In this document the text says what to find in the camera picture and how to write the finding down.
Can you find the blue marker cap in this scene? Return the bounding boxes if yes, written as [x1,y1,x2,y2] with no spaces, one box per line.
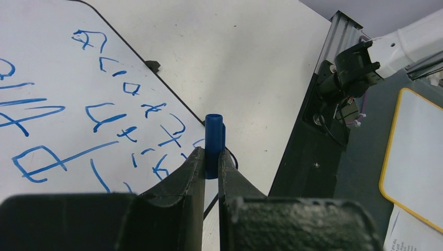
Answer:
[204,113,226,179]

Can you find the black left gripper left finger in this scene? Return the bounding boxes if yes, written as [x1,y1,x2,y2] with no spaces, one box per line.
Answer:
[1,147,205,250]

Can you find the yellow framed whiteboard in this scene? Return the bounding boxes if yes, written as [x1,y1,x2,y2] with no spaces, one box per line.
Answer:
[379,88,442,232]

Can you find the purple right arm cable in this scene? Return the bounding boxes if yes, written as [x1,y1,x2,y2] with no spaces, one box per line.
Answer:
[346,35,371,127]

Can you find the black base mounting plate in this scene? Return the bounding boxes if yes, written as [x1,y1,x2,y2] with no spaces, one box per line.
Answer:
[269,61,348,198]

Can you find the black framed whiteboard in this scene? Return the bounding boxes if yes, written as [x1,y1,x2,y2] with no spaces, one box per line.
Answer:
[1,1,205,200]

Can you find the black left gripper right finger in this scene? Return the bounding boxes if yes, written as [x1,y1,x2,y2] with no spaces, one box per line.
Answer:
[218,151,382,250]

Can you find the aluminium front frame rail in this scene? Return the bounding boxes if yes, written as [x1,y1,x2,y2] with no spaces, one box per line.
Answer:
[314,10,363,74]

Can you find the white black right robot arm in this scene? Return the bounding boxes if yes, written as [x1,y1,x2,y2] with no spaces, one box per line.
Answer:
[317,9,442,104]

